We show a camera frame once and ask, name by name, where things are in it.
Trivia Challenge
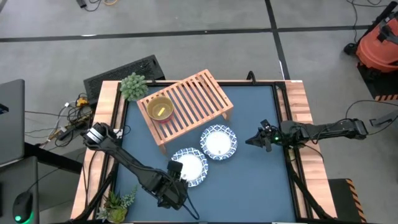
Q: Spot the black hazard-striped mat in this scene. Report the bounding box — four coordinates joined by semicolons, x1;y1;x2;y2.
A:
356;62;398;102

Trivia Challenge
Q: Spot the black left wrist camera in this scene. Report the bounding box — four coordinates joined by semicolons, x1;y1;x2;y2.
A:
167;160;184;181

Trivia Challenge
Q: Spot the black hazard-striped platform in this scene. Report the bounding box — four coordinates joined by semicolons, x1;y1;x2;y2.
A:
328;178;368;224

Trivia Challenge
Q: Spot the black frame strut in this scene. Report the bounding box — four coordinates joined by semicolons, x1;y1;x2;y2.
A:
73;169;118;223
287;149;333;220

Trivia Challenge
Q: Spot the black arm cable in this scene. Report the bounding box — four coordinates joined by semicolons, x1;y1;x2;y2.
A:
345;99;398;136

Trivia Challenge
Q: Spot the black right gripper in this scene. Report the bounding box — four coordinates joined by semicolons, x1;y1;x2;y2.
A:
245;126;282;153

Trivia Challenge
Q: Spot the bushy green potted plant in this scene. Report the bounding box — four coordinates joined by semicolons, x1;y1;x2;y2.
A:
119;72;149;103

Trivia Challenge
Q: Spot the black computer mouse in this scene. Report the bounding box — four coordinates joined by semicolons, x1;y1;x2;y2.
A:
12;191;34;224

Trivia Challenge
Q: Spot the black desk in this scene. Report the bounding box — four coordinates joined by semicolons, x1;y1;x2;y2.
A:
0;142;83;224

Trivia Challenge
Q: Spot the slatted wooden shelf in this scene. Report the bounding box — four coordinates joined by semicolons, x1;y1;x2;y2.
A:
136;68;234;155

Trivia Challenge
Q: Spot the black power adapter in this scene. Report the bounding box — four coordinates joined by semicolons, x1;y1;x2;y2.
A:
57;124;84;141

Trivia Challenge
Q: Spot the black floor cable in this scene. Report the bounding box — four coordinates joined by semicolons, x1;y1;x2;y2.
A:
346;0;392;44
76;0;119;12

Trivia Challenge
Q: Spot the grey metal bracket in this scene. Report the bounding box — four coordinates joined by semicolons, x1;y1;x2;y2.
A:
369;110;398;128

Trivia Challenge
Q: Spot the orange shop vacuum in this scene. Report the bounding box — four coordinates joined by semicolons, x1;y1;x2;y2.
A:
343;1;398;74

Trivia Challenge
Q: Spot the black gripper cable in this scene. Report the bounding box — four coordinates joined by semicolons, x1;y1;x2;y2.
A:
183;186;201;221

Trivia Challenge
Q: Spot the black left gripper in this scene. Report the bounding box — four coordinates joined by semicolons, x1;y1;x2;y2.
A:
155;175;190;211

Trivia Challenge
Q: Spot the blue patterned white plate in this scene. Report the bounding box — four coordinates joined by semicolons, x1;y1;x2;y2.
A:
170;147;209;188
199;124;239;161

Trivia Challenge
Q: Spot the grey laptop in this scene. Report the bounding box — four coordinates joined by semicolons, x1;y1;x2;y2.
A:
0;78;25;166

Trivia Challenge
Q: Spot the green succulent plant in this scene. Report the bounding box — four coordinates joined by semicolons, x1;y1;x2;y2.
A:
95;185;138;224

